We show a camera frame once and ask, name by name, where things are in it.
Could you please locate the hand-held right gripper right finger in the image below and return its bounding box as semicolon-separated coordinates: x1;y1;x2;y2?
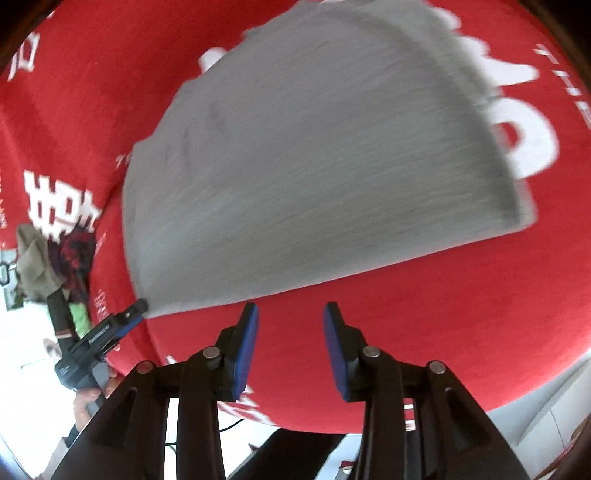
322;301;532;480

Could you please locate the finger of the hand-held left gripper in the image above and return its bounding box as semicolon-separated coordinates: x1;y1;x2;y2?
108;299;148;344

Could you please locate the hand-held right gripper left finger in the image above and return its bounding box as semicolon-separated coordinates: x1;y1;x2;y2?
51;302;260;480

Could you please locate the grey knit sweater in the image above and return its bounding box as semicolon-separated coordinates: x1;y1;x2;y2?
121;0;539;319

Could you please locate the person's left forearm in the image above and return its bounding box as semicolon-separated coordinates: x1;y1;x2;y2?
59;422;88;452

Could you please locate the person's left hand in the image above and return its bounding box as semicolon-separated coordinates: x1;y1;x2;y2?
73;374;118;431

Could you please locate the light green cloth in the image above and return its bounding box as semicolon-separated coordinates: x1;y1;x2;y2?
67;300;93;330

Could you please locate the dark red patterned cloth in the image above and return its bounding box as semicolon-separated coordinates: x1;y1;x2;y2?
46;231;98;305

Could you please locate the olive grey cloth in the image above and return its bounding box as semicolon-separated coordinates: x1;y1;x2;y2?
16;224;63;301

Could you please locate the red printed blanket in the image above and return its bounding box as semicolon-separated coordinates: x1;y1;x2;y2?
0;0;591;435

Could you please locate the white furniture panel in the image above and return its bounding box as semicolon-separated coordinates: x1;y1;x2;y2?
485;351;591;462

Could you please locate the black cable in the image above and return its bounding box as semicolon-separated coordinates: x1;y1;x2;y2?
164;415;247;450

